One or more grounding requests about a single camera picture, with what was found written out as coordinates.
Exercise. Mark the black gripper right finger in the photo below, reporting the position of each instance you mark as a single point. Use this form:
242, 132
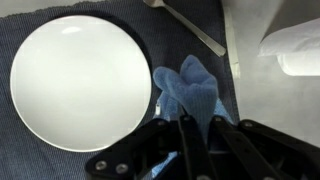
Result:
253, 151

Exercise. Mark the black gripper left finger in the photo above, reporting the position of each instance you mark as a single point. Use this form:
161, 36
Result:
132, 157

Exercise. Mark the blue cloth rag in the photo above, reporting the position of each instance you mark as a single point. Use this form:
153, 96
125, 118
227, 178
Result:
194, 89

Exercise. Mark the white round plate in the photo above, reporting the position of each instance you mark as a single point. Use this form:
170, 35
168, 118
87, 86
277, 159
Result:
80, 83

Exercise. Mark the silver fork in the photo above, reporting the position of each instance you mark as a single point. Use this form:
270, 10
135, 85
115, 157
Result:
214, 46

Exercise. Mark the white paper towel roll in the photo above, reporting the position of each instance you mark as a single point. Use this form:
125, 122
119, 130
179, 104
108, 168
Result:
297, 48

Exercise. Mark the dark blue placemat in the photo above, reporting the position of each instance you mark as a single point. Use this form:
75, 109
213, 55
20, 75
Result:
165, 41

